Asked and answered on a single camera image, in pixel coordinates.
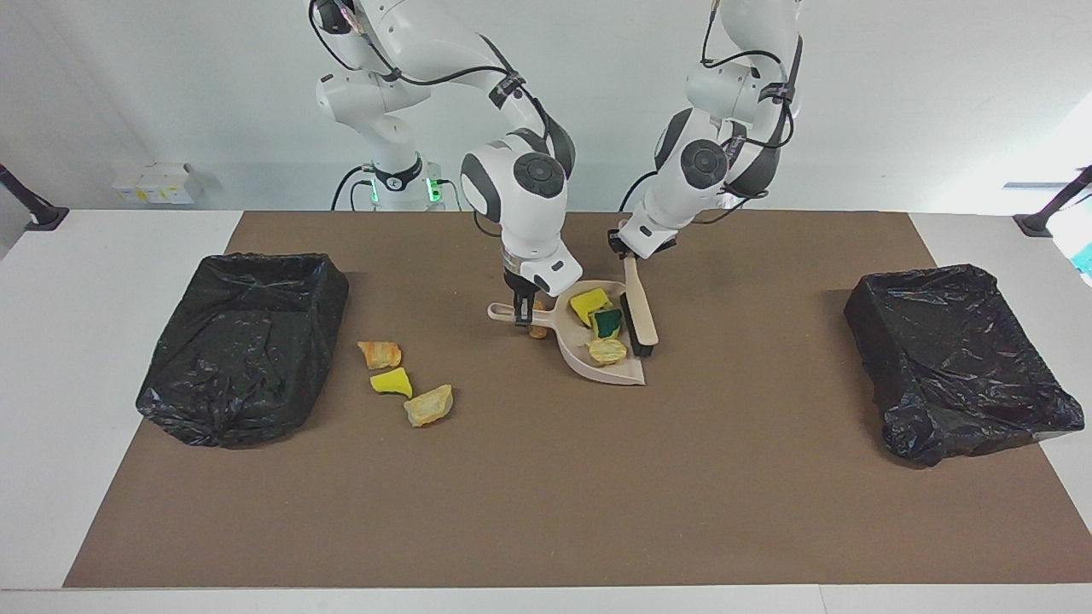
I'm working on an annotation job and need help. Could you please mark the brown table mat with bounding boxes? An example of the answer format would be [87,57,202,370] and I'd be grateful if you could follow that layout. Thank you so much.
[64,211,1092,589]

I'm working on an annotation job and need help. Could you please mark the black clamp stand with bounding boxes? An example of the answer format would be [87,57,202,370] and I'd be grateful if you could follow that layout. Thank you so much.
[0,164,69,231]
[1014,166,1092,237]

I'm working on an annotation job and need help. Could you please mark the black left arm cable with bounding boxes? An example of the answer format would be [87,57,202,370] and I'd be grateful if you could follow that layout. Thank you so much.
[627,0,804,227]

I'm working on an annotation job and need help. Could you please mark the small yellow sponge piece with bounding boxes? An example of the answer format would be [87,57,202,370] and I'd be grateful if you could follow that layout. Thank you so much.
[369,367,414,400]

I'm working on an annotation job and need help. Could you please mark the beige hand brush black bristles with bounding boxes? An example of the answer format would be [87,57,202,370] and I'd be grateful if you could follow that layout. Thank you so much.
[616,254,659,357]

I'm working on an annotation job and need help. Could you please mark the orange striped foam chunk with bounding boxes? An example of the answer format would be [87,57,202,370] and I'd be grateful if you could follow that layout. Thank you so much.
[357,340,403,370]

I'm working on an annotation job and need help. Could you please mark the white cardboard box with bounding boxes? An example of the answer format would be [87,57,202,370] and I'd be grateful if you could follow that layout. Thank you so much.
[141,162,206,204]

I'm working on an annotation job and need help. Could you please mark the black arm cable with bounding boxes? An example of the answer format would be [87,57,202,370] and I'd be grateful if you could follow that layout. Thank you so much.
[627,0,804,227]
[309,0,577,235]

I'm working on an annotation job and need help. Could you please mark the beige plastic dustpan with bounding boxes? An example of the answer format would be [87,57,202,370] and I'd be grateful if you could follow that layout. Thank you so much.
[487,280,648,386]

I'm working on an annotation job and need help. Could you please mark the black bag lined bin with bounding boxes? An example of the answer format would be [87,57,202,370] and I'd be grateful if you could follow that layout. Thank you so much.
[843,264,1086,468]
[136,252,351,449]

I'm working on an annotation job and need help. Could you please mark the greenish tan foam chunk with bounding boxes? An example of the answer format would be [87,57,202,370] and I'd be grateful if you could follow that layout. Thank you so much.
[403,384,455,428]

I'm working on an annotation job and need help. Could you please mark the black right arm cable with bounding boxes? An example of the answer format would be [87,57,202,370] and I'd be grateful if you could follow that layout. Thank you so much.
[309,0,577,235]

